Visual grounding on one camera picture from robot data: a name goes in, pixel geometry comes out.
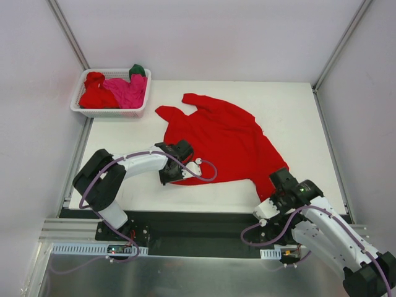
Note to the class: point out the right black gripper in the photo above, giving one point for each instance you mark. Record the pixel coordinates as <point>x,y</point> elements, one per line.
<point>281,178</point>

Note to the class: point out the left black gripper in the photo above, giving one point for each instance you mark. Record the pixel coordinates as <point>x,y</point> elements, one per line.
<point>183,149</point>

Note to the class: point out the red t shirt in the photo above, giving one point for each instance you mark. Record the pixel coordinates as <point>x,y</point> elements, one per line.
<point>96,96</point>
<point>228,138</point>

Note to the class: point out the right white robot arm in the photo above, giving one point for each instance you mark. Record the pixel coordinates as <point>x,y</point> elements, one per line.
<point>303,212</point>

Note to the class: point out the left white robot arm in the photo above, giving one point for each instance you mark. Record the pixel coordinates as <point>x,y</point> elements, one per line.
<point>99,181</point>

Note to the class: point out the pink t shirt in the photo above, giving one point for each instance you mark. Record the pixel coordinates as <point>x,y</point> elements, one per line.
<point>129,95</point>

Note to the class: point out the green t shirt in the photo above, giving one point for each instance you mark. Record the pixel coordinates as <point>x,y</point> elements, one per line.
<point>137,69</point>

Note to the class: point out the white plastic basket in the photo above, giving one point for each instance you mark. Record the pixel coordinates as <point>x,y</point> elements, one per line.
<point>109,113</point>

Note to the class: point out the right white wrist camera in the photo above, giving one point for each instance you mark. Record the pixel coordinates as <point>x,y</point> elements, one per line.
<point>265,211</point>

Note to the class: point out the right white cable duct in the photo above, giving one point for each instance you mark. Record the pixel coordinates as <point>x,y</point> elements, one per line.
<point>271,254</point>

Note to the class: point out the white cable duct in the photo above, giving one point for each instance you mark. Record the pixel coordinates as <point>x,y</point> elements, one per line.
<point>271,254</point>
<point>93,249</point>

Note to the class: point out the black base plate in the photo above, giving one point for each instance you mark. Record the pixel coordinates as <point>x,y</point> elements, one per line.
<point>189,234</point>

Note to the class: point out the aluminium frame rail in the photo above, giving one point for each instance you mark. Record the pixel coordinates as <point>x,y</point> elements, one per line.
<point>68,230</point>

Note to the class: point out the left white cable duct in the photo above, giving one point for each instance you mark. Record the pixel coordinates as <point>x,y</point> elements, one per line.
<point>93,249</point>

